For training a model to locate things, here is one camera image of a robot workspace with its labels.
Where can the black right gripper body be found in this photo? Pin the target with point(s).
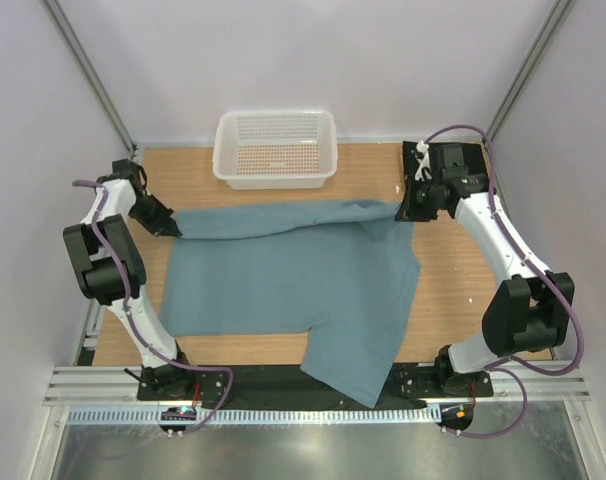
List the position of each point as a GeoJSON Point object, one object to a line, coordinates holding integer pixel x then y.
{"type": "Point", "coordinates": [423, 203]}

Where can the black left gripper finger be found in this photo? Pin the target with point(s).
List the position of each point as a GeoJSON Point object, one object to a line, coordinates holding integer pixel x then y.
{"type": "Point", "coordinates": [160, 230]}
{"type": "Point", "coordinates": [172, 228]}

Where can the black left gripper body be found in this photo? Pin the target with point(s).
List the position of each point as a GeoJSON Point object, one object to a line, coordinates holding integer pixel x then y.
{"type": "Point", "coordinates": [150, 213]}

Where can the teal blue t-shirt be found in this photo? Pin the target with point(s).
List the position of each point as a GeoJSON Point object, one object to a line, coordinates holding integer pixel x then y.
{"type": "Point", "coordinates": [343, 272]}

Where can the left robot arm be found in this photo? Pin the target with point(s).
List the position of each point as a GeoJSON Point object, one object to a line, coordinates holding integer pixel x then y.
{"type": "Point", "coordinates": [110, 270]}

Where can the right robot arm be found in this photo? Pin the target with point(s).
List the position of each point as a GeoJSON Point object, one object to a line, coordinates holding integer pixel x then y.
{"type": "Point", "coordinates": [528, 312]}

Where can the folded black t-shirt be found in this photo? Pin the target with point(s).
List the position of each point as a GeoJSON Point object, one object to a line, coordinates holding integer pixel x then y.
{"type": "Point", "coordinates": [459, 166]}

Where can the white perforated plastic basket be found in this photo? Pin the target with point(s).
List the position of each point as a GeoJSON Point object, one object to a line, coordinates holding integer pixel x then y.
{"type": "Point", "coordinates": [275, 149]}

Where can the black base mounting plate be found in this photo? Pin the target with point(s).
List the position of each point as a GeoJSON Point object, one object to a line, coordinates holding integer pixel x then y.
{"type": "Point", "coordinates": [287, 388]}

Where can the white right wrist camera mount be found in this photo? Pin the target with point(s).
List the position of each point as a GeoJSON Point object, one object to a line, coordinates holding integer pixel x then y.
{"type": "Point", "coordinates": [422, 156]}

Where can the aluminium front frame rail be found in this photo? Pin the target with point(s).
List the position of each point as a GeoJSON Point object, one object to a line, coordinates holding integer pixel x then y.
{"type": "Point", "coordinates": [111, 385]}

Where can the slotted grey cable duct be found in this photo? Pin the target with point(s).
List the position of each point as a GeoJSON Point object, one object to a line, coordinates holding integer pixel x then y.
{"type": "Point", "coordinates": [165, 415]}

